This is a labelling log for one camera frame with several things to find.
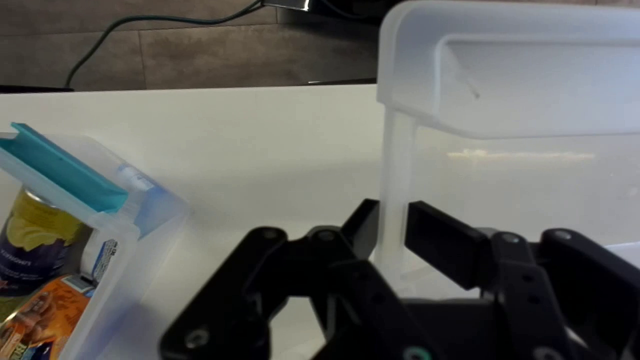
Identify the clear plastic storage bin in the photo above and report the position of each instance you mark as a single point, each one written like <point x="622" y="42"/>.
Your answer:
<point x="152" y="212"/>

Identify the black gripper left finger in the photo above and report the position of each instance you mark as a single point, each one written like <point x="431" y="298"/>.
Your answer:
<point x="266" y="266"/>

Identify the yellow and blue drink can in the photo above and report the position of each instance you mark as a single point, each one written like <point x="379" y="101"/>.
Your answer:
<point x="33" y="233"/>

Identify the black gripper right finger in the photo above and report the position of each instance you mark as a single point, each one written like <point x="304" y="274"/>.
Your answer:
<point x="533" y="287"/>

